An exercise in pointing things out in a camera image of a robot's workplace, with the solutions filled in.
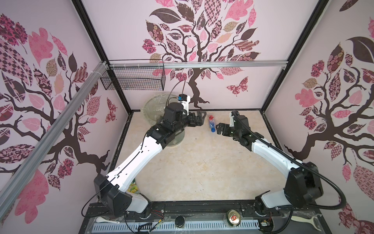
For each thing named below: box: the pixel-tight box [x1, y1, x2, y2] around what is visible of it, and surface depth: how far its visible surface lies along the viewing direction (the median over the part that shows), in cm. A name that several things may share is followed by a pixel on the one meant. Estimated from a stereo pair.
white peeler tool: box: [290, 215, 322, 232], surface depth 71 cm
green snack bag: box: [127, 177, 139, 195], surface depth 81 cm
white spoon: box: [95, 216, 121, 225], surface depth 72 cm
